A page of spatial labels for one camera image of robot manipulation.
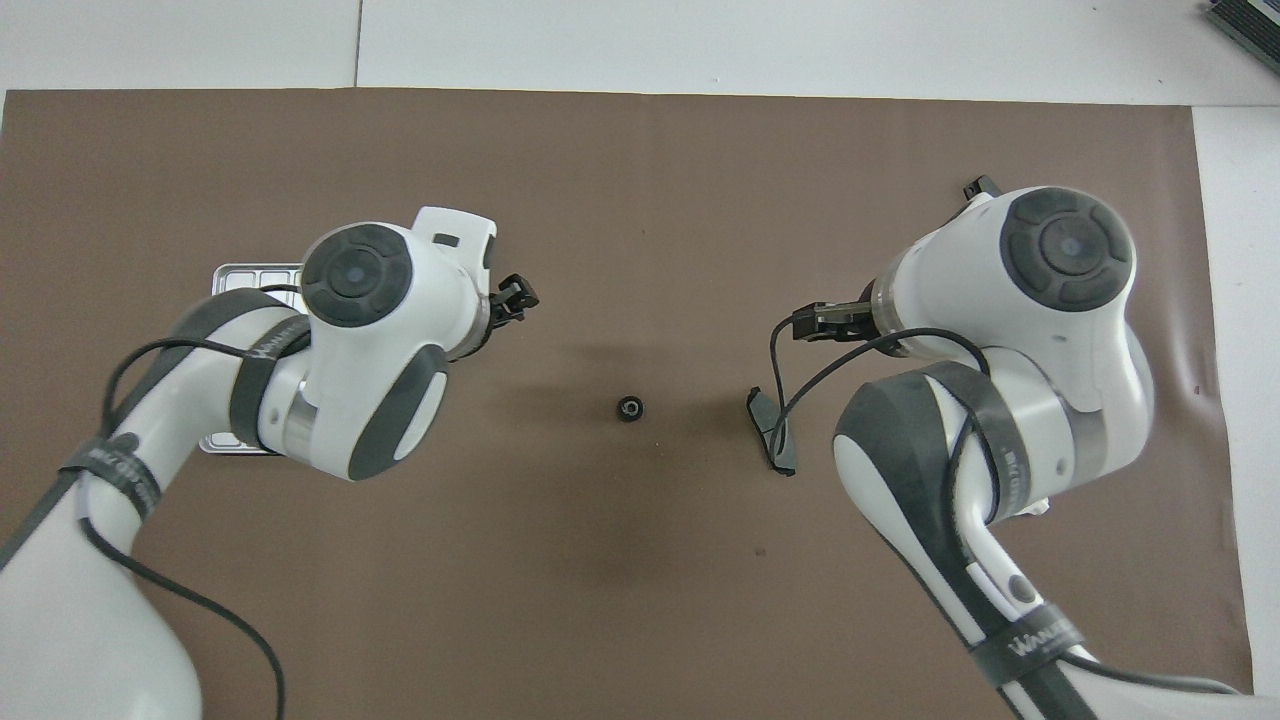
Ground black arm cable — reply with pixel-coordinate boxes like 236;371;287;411
75;285;311;720
768;325;1241;696

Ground grey ribbed device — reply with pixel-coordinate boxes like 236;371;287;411
1205;0;1280;51

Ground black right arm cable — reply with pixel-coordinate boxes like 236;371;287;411
768;325;1241;696

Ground brown paper table mat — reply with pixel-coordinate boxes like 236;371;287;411
0;88;1256;720

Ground silver metal tray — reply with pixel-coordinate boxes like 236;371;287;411
198;264;306;456

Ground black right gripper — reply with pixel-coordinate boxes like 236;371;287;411
793;300;881;346

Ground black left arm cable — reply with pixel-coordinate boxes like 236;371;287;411
75;285;311;720

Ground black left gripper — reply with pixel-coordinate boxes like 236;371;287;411
486;273;541;331

